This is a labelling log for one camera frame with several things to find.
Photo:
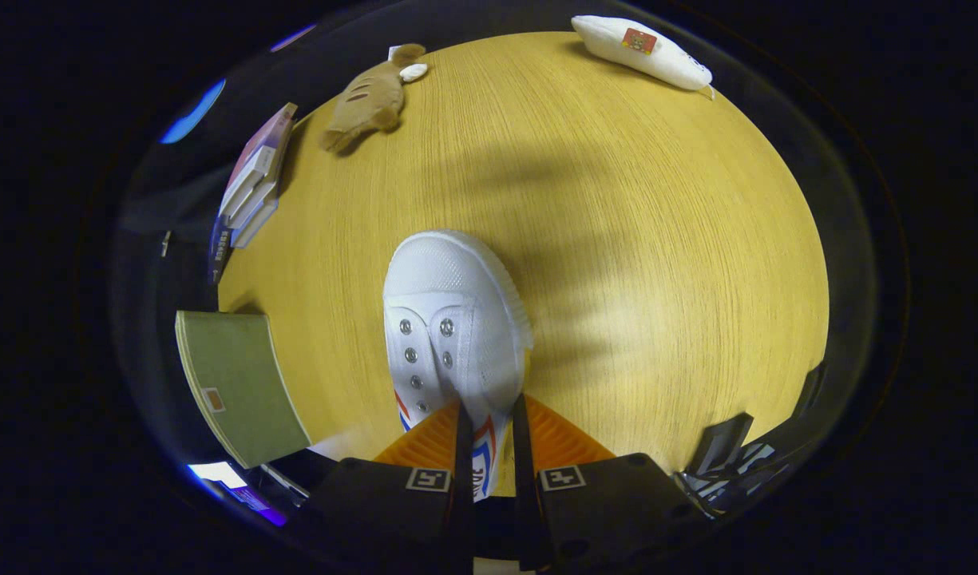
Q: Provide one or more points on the pink cover book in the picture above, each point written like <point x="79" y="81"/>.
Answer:
<point x="259" y="156"/>

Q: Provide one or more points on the laptop screen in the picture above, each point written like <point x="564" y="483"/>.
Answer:
<point x="233" y="487"/>

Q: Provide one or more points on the white canvas shoe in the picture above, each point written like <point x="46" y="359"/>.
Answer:
<point x="457" y="295"/>

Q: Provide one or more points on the white plush toy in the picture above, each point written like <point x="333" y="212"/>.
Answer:
<point x="644" y="52"/>

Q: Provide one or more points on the beige fabric storage box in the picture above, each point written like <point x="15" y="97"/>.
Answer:
<point x="241" y="383"/>

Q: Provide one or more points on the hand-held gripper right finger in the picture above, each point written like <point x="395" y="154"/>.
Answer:
<point x="524" y="495"/>

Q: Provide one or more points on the brown plush toy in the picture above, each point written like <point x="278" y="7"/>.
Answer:
<point x="369" y="100"/>

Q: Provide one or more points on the black chair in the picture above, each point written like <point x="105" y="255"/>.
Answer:
<point x="720" y="443"/>

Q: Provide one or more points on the dark blue book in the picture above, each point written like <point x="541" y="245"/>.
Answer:
<point x="219" y="251"/>

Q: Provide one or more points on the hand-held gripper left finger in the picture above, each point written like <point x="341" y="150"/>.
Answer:
<point x="463" y="495"/>

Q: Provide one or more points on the silver metal clip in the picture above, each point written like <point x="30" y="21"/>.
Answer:
<point x="166" y="243"/>

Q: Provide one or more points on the pale blue book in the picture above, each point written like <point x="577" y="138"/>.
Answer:
<point x="257" y="224"/>

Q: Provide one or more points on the black backdrop cloth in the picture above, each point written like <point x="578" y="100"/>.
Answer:
<point x="169" y="200"/>

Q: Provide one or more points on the grey paperback book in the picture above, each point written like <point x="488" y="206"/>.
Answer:
<point x="253" y="204"/>

